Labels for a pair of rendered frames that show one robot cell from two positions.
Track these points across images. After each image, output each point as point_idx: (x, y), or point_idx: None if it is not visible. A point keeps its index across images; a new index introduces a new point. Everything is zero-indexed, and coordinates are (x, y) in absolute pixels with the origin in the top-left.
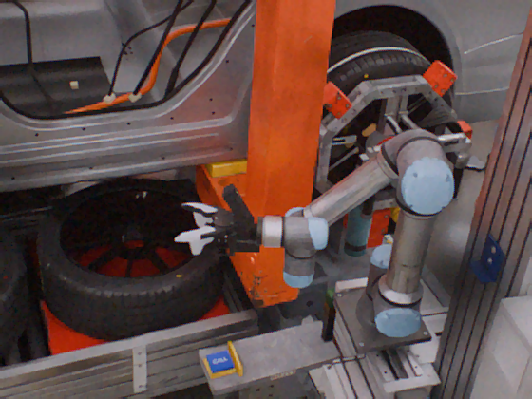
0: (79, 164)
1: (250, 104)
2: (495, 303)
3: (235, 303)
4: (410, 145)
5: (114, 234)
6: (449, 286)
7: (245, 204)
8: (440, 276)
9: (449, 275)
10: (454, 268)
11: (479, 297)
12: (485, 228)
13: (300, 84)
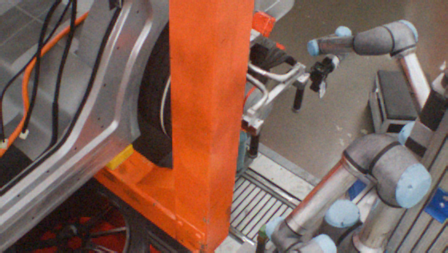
0: (25, 221)
1: (128, 106)
2: (447, 228)
3: (162, 245)
4: (386, 157)
5: (58, 243)
6: (270, 144)
7: (177, 199)
8: (261, 139)
9: (266, 136)
10: (266, 128)
11: (426, 223)
12: (432, 182)
13: (229, 112)
